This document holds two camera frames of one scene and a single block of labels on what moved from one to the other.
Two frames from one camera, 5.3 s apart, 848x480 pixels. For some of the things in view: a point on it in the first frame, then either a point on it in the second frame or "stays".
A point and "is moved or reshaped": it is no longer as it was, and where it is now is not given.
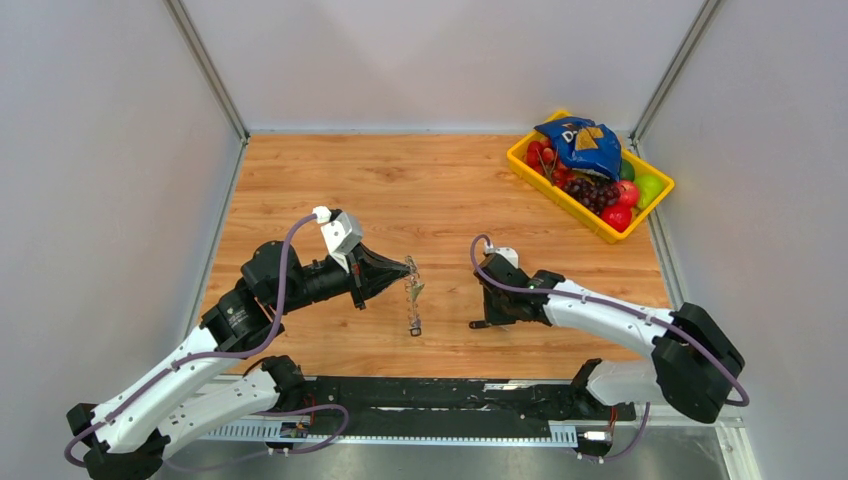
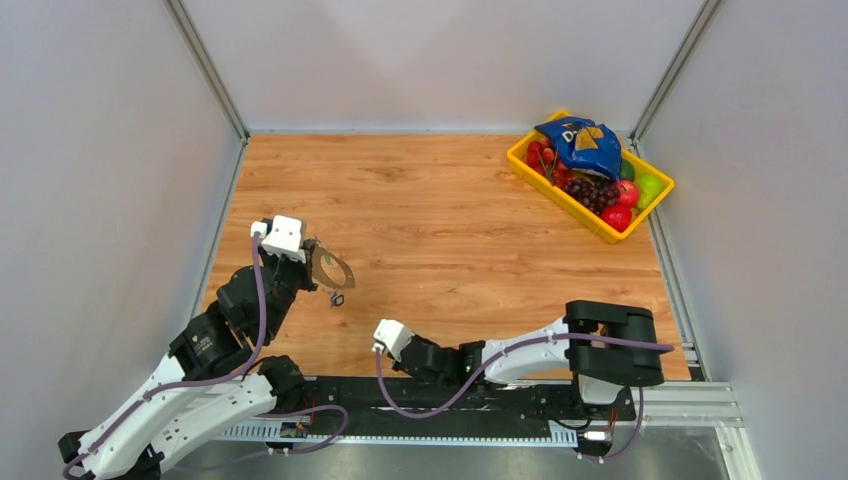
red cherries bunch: x=541 y=155 stays
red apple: x=618 y=215 stays
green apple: x=649 y=189 stays
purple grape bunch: x=597 y=196 stays
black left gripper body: x=358 y=276 -> x=292 y=275
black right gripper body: x=484 y=299 -> x=450 y=382
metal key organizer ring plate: x=413 y=288 is moved or reshaped
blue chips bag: x=582 y=144 stays
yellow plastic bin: x=547 y=189 stays
